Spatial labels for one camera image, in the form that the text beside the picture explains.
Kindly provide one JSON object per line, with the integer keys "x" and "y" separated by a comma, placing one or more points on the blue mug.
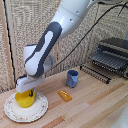
{"x": 72, "y": 78}

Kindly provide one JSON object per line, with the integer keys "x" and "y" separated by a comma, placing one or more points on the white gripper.
{"x": 29, "y": 82}

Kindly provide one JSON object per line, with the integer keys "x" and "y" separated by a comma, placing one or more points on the white floral-rimmed plate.
{"x": 28, "y": 111}

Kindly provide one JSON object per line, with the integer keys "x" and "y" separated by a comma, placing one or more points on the yellow-orange bread piece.
{"x": 65, "y": 95}

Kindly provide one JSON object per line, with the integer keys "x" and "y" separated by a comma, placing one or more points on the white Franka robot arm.
{"x": 61, "y": 30}

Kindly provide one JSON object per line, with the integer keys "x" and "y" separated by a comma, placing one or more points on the yellow bowl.
{"x": 25, "y": 98}

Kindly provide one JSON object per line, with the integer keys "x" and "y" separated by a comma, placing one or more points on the black dish rack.
{"x": 113, "y": 55}

